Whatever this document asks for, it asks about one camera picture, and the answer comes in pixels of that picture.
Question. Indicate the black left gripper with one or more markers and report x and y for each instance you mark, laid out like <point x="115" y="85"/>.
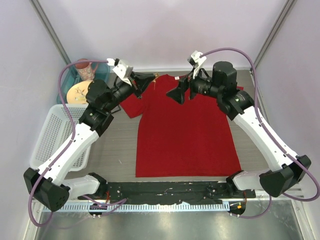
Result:
<point x="141" y="81"/>

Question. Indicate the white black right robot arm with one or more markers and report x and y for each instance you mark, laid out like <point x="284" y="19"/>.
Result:
<point x="238" y="106"/>

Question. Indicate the red t-shirt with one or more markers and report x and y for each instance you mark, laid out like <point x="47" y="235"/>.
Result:
<point x="180" y="140"/>

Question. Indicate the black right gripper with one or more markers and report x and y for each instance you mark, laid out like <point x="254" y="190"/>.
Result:
<point x="178" y="94"/>

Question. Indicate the white slotted cable duct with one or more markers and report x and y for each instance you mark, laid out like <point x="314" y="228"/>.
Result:
<point x="87" y="206"/>

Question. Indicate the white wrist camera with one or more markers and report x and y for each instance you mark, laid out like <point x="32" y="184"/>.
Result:
<point x="121" y="68"/>
<point x="196" y="60"/>

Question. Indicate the pink floral mug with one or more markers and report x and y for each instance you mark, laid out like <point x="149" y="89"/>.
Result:
<point x="86" y="70"/>

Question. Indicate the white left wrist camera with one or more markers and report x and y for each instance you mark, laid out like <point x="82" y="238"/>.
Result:
<point x="121" y="68"/>

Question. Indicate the aluminium corner post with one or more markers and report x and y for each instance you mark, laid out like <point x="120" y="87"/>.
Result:
<point x="50" y="30"/>
<point x="275" y="29"/>

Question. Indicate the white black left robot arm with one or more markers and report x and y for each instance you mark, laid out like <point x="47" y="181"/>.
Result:
<point x="48" y="184"/>

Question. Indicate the red gold maple leaf brooch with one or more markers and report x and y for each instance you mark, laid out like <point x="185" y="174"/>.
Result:
<point x="156" y="76"/>

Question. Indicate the white perforated plastic basket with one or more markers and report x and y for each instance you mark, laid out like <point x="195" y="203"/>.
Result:
<point x="55" y="130"/>

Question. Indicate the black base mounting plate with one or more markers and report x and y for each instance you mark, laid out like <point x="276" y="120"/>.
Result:
<point x="171" y="192"/>

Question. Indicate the teal plastic tray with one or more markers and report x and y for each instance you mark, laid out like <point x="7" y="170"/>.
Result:
<point x="73" y="77"/>

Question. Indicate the right aluminium corner post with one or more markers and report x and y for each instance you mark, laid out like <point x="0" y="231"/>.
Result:
<point x="275" y="29"/>

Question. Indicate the yellow floral plate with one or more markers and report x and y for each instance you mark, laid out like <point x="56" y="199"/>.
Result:
<point x="77" y="93"/>

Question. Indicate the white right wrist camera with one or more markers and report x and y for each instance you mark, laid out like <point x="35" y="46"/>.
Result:
<point x="196" y="60"/>

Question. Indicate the left aluminium corner post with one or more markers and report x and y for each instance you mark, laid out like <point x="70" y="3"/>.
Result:
<point x="50" y="30"/>

